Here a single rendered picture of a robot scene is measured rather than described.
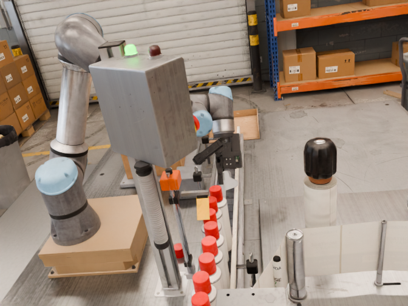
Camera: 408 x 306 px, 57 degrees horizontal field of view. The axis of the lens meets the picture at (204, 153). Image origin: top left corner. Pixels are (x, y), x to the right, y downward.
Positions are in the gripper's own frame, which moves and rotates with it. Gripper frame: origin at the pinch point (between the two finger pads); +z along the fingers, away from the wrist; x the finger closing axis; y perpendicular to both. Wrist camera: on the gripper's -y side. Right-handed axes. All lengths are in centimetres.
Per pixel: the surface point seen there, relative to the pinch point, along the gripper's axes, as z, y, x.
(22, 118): -89, -264, 285
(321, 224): 8.4, 28.1, -17.9
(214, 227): 4.6, 2.0, -38.2
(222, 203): 0.7, 2.5, -23.4
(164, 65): -27, -1, -61
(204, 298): 15, 2, -55
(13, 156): -32, -187, 158
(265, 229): 10.5, 13.0, -7.5
